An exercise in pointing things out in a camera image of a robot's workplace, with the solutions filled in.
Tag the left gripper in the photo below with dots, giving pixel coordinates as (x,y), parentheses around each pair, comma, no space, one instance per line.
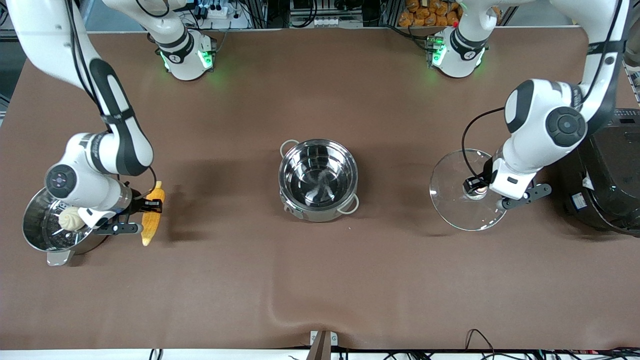
(472,186)

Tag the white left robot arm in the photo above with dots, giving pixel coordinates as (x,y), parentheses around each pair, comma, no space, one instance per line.
(550,120)

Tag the yellow corn cob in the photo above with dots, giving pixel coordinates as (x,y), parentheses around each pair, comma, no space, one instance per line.
(151,227)

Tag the metal table clamp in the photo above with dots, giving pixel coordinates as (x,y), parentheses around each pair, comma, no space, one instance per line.
(322,345)

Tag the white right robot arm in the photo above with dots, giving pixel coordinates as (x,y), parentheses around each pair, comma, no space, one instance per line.
(120,140)

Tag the stainless steel cooking pot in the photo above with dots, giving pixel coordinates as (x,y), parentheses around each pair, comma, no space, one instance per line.
(318,175)

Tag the black rice cooker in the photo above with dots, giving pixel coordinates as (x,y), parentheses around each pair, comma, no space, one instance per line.
(607,190)

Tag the glass pot lid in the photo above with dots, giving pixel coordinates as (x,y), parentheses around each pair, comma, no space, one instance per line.
(450,200)

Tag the stainless steel steamer pot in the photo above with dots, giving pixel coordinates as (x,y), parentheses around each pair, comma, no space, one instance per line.
(40,235)

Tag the white steamed bun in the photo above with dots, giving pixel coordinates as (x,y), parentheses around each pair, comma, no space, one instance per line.
(70,219)

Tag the white power strip with plugs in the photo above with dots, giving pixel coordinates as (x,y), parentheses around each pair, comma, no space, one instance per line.
(220,12)

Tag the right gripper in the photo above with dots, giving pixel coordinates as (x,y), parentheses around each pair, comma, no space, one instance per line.
(141,204)

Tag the small white power strip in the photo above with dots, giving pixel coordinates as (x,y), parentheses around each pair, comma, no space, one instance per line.
(329,21)

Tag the brown table mat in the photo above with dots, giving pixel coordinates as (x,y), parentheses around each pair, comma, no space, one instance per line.
(320,285)

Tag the pile of orange breads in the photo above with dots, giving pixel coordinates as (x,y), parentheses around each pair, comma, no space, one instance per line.
(430,14)

